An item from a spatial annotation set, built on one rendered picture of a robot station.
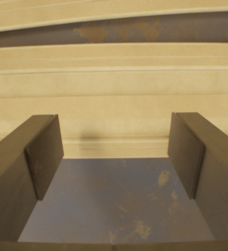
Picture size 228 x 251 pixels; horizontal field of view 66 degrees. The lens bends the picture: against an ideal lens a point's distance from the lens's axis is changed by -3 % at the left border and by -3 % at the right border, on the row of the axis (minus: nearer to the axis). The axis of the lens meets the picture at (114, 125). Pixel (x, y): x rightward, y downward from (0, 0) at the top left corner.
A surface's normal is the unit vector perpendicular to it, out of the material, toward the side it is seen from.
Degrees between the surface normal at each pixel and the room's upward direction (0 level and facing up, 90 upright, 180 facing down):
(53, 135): 90
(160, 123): 11
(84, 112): 0
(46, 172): 90
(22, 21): 0
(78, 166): 0
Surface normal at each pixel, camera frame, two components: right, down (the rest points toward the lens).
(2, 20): 0.00, 0.38
